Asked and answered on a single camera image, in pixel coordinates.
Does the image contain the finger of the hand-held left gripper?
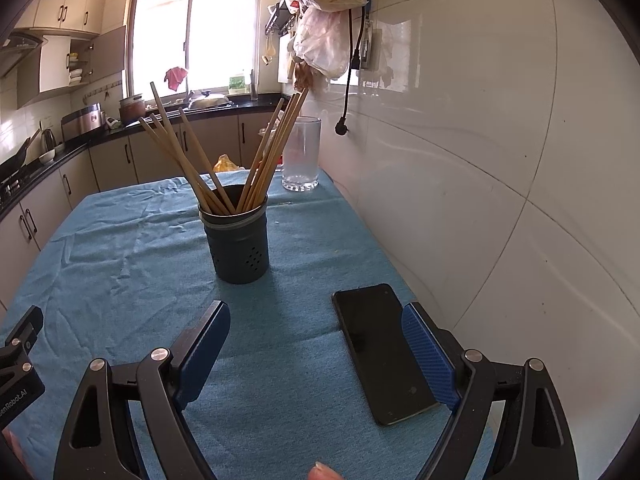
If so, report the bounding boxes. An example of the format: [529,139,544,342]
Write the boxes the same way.
[0,305,45,362]

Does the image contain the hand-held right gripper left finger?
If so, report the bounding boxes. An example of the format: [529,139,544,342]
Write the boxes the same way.
[54,301,232,480]

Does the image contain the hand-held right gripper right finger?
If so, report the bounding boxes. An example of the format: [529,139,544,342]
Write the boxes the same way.
[400,301,580,480]

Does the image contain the dark grey utensil holder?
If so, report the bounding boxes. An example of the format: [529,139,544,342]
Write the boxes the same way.
[197,184,269,285]

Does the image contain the bundle of wooden chopsticks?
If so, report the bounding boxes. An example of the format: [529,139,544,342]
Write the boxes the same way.
[137,81,310,216]

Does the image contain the person's left hand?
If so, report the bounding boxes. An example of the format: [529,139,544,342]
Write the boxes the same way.
[0,429,23,468]

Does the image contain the person's right hand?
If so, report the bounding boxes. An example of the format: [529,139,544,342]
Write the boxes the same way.
[307,462,346,480]

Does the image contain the black smartphone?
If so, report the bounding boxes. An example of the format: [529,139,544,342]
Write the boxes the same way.
[331,283,442,427]

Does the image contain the blue table cloth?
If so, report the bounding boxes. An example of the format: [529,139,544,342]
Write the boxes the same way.
[0,169,501,480]

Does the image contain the black wok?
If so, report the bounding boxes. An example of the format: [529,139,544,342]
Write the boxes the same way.
[0,130,41,171]

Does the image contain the black kitchen countertop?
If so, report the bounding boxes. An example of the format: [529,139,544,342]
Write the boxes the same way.
[0,92,291,221]

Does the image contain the beige lower cabinets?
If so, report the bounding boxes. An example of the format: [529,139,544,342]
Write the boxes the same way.
[0,105,296,306]

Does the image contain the beige cabinets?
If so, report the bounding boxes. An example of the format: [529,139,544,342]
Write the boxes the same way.
[0,105,296,306]
[0,0,128,111]

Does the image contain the yellow plastic bag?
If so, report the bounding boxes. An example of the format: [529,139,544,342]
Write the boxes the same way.
[213,154,246,173]

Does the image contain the silver rice cooker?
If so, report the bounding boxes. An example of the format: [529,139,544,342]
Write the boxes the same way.
[61,102,105,143]

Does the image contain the clear glass mug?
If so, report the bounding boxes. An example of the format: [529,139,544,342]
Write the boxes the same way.
[281,116,322,192]

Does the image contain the brown cooking pot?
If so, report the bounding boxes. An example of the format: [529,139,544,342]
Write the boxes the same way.
[119,94,147,121]

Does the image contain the steel pot lid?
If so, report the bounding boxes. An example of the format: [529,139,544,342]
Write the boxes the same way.
[187,91,230,110]

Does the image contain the range hood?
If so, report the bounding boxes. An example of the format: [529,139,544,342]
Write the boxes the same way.
[0,30,48,79]

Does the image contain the pink hanging cloth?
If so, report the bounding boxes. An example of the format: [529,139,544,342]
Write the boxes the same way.
[165,66,189,92]

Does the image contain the kitchen window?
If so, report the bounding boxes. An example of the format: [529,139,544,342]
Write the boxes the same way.
[122,0,281,106]

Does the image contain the beige upper cabinets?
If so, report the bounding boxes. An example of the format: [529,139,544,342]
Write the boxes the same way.
[0,0,128,111]

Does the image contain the white hanging plastic bags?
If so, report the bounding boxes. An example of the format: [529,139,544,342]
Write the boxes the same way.
[291,6,351,81]

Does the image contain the black power cable with plug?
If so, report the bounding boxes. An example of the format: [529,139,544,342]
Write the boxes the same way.
[334,7,357,137]

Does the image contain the black cable connector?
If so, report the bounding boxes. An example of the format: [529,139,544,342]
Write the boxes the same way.
[351,7,368,71]

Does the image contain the black wall rack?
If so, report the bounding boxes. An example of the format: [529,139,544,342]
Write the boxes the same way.
[264,2,301,36]

